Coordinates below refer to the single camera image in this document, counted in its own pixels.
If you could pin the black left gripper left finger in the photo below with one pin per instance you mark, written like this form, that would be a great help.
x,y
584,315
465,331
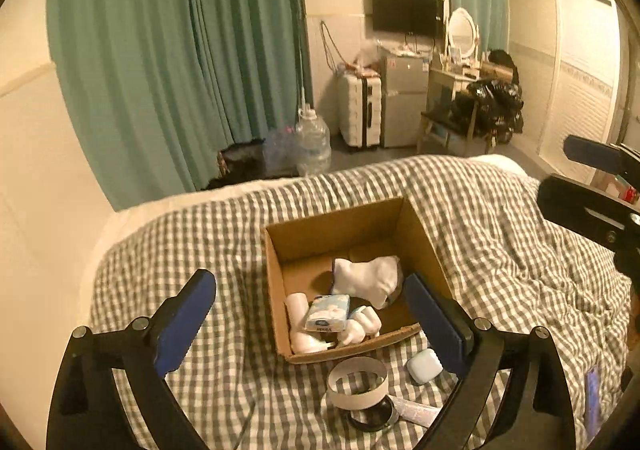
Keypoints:
x,y
86,411

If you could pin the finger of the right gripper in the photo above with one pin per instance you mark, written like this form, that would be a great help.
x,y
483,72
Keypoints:
x,y
616,160
589,212

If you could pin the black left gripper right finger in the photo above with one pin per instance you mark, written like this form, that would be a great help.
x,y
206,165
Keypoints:
x,y
534,411

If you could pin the blue white tissue pack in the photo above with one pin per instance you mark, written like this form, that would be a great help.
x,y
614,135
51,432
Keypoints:
x,y
327,314

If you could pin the white bear plush toy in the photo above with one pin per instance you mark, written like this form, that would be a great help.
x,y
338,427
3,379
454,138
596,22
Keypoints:
x,y
378,282

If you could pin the grey checked bed cover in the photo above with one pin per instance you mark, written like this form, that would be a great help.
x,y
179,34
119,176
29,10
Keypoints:
x,y
502,259

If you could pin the white tube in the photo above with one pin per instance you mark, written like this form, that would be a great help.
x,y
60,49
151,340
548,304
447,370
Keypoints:
x,y
412,412

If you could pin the light blue earbud case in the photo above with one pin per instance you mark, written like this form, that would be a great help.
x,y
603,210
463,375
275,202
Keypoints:
x,y
424,366

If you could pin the black bag pile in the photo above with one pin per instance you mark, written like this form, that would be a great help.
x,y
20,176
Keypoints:
x,y
498,103

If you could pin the white wardrobe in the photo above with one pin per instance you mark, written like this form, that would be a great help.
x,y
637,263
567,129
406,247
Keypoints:
x,y
568,58

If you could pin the white small bottle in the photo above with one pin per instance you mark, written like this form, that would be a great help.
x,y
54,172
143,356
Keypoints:
x,y
297,307

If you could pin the wooden vanity desk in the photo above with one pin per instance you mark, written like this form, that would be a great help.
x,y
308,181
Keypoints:
x,y
442,89

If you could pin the white oval vanity mirror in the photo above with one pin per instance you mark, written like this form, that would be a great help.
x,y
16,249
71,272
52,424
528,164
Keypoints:
x,y
463,36

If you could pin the brown cardboard box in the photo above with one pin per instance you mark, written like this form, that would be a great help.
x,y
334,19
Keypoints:
x,y
299,256

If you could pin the black bag by curtain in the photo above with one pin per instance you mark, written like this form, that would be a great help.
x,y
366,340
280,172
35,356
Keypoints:
x,y
244,162

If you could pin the grey mini fridge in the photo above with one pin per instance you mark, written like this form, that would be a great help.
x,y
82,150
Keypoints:
x,y
404,83

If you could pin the white suitcase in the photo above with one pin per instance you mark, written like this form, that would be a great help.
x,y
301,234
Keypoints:
x,y
360,110

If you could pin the clear water jug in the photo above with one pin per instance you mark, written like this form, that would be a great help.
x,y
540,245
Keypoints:
x,y
312,141

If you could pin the green curtain left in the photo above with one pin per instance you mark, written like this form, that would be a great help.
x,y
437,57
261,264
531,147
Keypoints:
x,y
156,88

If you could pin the black wall television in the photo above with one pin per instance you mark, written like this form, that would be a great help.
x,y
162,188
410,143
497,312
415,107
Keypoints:
x,y
415,17

